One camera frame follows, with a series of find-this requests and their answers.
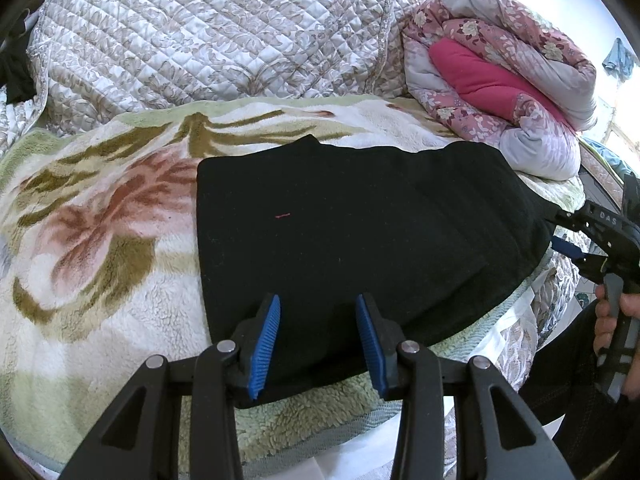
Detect person's leg in dark trousers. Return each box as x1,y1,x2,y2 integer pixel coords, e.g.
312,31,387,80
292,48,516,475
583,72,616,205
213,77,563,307
520,302,640,480

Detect floral fleece blanket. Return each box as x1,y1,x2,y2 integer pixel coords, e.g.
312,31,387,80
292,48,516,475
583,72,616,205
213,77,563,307
0,94,583,480

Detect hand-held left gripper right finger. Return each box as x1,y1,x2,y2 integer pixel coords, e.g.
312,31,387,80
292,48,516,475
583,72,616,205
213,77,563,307
354,292,577,480

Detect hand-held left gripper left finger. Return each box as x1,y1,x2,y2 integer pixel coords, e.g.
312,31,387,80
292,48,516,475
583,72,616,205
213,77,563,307
59,293,282,480

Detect person's right hand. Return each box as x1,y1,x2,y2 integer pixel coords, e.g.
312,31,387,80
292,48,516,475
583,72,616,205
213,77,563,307
593,284,640,358

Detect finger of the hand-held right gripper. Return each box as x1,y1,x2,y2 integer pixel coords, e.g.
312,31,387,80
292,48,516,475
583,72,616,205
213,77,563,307
542,201,601,235
550,236,608,277

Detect pink floral comforter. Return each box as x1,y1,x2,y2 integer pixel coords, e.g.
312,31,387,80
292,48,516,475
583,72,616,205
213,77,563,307
402,0,598,180

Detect grey quilted bedspread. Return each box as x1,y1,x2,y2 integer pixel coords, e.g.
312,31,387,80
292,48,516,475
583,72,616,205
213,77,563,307
0,0,451,133

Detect dark cloth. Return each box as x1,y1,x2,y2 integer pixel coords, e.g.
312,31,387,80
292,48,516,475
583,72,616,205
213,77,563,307
0,10,38,103

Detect blue hanging cloth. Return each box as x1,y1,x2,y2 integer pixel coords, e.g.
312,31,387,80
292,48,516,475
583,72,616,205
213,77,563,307
601,38,635,81

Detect black pants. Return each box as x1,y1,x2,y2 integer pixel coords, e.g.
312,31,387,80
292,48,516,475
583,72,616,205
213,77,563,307
196,134,568,409

